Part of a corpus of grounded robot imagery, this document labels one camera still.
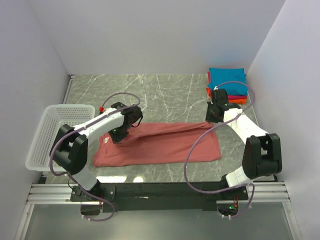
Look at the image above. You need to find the salmon pink t shirt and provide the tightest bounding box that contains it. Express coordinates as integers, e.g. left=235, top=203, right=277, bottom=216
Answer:
left=93, top=122, right=221, bottom=167

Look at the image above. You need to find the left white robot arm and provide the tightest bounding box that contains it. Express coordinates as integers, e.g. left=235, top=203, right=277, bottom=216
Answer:
left=49, top=102, right=143, bottom=201

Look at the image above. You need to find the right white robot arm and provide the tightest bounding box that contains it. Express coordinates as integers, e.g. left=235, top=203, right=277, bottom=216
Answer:
left=205, top=88, right=283, bottom=200

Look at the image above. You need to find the folded magenta t shirt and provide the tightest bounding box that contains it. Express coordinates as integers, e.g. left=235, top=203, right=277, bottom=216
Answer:
left=206, top=71, right=248, bottom=101

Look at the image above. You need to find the folded orange t shirt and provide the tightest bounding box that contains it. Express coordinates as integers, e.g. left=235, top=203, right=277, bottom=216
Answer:
left=205, top=87, right=248, bottom=105

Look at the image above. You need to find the folded blue t shirt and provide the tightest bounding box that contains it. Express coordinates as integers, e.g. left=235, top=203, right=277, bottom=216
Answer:
left=207, top=68, right=248, bottom=96

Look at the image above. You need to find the black base beam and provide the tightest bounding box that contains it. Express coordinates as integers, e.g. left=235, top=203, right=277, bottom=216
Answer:
left=69, top=181, right=250, bottom=216

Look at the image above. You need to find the white plastic basket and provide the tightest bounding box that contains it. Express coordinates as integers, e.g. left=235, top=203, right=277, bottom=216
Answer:
left=25, top=104, right=96, bottom=172

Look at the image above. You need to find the aluminium frame rail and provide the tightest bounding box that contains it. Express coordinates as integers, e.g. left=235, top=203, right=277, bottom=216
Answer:
left=26, top=182, right=291, bottom=205

